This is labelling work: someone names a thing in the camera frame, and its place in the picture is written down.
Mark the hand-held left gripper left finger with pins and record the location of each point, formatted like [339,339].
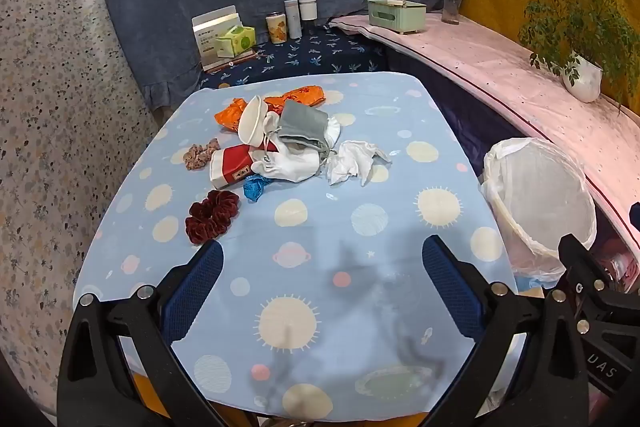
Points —
[192,292]

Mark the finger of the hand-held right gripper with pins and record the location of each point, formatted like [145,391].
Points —
[580,267]

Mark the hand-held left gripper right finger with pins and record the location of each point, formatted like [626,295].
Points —
[452,287]

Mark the bin with white liner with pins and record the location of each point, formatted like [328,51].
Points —
[542,207]

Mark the pink beige scrunchie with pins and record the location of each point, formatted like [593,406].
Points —
[199,155]

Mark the dark red velvet scrunchie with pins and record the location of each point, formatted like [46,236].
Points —
[212,214]

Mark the light blue planet-print tablecloth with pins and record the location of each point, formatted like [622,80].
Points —
[350,257]

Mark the crumpled blue wrapper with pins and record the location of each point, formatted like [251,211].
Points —
[255,188]

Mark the red and white pouch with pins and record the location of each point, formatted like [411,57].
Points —
[231,167]

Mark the crumpled white tissue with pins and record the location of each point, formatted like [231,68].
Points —
[352,163]

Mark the pink cloth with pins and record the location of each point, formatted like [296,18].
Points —
[500,67]

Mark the red pen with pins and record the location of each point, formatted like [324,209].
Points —
[230,66]

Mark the green plant in white pot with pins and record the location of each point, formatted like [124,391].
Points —
[575,32]

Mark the white cardboard box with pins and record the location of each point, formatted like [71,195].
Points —
[215,38]

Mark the green tissue pack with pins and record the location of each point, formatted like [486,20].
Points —
[235,39]

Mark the dark blue printed cloth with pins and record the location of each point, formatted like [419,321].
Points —
[310,57]

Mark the printed yellow can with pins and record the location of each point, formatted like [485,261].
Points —
[275,28]

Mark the green tissue box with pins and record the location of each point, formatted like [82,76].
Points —
[397,14]

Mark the slim white bottle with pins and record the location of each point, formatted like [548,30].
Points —
[292,19]

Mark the wide white bottle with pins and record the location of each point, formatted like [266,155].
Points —
[307,9]

